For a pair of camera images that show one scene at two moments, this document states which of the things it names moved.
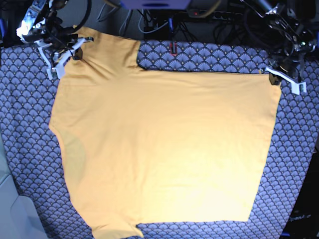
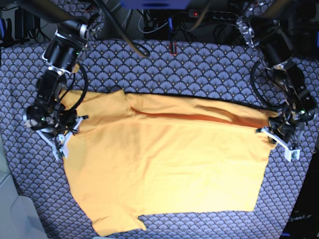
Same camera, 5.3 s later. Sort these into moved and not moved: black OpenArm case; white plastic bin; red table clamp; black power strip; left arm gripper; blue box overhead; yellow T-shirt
Moved: left arm gripper; yellow T-shirt
Not moved: red table clamp; black OpenArm case; blue box overhead; black power strip; white plastic bin
